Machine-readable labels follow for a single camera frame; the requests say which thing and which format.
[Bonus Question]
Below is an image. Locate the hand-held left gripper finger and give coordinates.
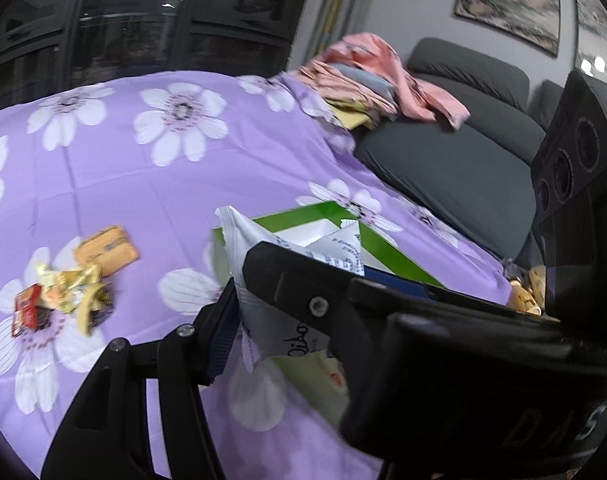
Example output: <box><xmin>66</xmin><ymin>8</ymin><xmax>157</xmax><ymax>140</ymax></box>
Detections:
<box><xmin>40</xmin><ymin>275</ymin><xmax>241</xmax><ymax>480</ymax></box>

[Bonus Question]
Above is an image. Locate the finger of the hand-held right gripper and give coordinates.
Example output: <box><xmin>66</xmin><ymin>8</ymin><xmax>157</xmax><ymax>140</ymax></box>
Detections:
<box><xmin>362</xmin><ymin>266</ymin><xmax>560</xmax><ymax>327</ymax></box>
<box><xmin>242</xmin><ymin>241</ymin><xmax>400</xmax><ymax>357</ymax></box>

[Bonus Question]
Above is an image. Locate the green cardboard box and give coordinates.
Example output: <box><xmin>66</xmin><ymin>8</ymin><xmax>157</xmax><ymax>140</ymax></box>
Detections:
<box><xmin>210</xmin><ymin>200</ymin><xmax>447</xmax><ymax>291</ymax></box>

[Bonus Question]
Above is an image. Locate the white snack packet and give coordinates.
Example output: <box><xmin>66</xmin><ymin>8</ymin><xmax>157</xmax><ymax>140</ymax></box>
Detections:
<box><xmin>216</xmin><ymin>205</ymin><xmax>334</xmax><ymax>376</ymax></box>
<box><xmin>303</xmin><ymin>220</ymin><xmax>367</xmax><ymax>278</ymax></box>

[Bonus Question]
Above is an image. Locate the beige wrapped item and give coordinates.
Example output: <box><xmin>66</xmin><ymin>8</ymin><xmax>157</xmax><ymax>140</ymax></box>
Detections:
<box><xmin>503</xmin><ymin>260</ymin><xmax>549</xmax><ymax>318</ymax></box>

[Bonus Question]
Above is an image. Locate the grey sofa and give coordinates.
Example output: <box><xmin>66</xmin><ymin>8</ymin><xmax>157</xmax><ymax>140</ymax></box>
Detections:
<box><xmin>353</xmin><ymin>36</ymin><xmax>569</xmax><ymax>271</ymax></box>

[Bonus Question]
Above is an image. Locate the yellow orange snack packet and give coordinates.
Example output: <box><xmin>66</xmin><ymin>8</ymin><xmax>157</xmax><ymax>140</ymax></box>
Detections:
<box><xmin>73</xmin><ymin>226</ymin><xmax>140</xmax><ymax>278</ymax></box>

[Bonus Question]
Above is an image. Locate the purple floral blanket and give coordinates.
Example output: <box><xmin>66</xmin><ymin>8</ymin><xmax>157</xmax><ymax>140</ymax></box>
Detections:
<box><xmin>0</xmin><ymin>71</ymin><xmax>514</xmax><ymax>480</ymax></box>

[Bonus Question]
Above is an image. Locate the yellow cloth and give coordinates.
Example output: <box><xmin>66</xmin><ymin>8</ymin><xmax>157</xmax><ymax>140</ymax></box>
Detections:
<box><xmin>331</xmin><ymin>100</ymin><xmax>379</xmax><ymax>131</ymax></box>

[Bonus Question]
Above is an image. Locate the red snack packet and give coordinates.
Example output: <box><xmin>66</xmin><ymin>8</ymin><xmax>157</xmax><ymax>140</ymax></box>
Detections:
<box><xmin>12</xmin><ymin>282</ymin><xmax>54</xmax><ymax>336</ymax></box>

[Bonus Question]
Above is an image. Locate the grey blue folded cloth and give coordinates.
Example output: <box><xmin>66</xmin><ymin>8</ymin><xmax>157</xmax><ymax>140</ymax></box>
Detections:
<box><xmin>333</xmin><ymin>62</ymin><xmax>399</xmax><ymax>111</ymax></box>

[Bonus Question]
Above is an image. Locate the pink cloth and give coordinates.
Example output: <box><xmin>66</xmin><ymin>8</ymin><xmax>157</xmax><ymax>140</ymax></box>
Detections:
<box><xmin>296</xmin><ymin>32</ymin><xmax>471</xmax><ymax>131</ymax></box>

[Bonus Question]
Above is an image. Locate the striped curtain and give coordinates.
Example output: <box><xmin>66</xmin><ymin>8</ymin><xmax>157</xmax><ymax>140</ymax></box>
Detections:
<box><xmin>288</xmin><ymin>0</ymin><xmax>364</xmax><ymax>73</ymax></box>

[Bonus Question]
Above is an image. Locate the dark window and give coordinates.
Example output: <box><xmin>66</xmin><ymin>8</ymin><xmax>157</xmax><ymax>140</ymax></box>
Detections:
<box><xmin>0</xmin><ymin>0</ymin><xmax>314</xmax><ymax>106</ymax></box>

